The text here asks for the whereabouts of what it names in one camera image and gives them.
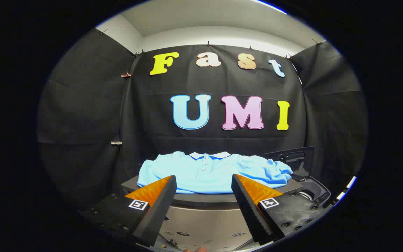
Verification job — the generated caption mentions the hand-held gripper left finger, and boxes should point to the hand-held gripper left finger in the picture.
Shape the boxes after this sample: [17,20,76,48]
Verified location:
[81,175,178,247]

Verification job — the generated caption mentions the light blue polo shirt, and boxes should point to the light blue polo shirt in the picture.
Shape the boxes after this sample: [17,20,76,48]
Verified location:
[137,151,294,195]

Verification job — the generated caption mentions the dark glass washing machine lid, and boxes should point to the dark glass washing machine lid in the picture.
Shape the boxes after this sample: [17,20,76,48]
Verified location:
[264,146,316,181]

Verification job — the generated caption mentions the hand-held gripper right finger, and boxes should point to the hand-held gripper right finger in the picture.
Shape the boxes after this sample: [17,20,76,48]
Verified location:
[231,174,328,246]

